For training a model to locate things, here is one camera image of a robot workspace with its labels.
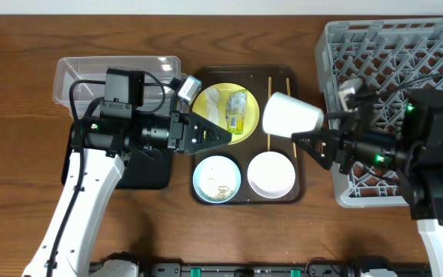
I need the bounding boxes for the yellow round plate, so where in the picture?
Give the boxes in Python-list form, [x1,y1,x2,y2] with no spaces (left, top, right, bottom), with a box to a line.
[192,83,260,145]

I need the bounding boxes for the black plastic tray bin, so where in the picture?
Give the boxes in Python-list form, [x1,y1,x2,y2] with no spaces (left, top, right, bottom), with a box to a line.
[62,115,172,190]

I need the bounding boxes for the right wooden chopstick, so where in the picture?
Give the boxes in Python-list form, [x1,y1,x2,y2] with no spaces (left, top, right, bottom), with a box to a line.
[285,78,298,159]

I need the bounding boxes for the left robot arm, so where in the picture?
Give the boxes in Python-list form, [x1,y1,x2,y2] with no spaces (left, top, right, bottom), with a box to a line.
[23,68,231,276]

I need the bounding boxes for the dark brown serving tray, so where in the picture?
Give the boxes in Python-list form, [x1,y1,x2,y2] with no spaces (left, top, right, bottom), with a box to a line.
[191,65,306,205]

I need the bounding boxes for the left wooden chopstick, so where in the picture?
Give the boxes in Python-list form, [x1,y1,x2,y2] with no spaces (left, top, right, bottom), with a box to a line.
[266,77,272,152]

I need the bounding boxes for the white pink bowl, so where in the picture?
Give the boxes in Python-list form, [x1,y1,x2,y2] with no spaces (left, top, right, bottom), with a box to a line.
[247,152,296,199]

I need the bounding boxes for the rice food scraps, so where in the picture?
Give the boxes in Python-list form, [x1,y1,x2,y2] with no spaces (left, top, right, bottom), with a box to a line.
[204,185,235,201]

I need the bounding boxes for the white cup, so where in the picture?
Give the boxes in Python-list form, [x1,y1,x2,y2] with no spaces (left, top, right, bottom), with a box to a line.
[261,92,324,139]

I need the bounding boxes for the light blue bowl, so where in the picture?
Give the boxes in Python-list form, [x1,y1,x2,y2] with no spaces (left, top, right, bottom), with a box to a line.
[192,155,241,204]

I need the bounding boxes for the clear plastic bin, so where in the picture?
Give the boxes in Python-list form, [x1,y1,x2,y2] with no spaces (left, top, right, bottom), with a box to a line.
[52,55,188,117]

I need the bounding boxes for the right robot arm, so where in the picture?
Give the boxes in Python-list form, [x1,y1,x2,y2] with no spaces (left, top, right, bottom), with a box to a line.
[291,89,443,276]

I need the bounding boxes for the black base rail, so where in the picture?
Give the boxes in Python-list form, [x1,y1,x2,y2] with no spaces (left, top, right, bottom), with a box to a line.
[90,262,434,277]

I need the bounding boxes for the grey dishwasher rack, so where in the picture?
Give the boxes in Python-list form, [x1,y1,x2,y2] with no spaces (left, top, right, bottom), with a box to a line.
[315,18,443,209]

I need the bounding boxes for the green snack wrapper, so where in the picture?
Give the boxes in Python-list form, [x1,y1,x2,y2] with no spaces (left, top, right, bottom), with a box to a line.
[225,89,248,135]

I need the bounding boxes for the wooden chopstick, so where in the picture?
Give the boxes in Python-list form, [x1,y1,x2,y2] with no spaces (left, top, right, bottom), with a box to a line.
[285,78,298,159]
[266,77,272,152]

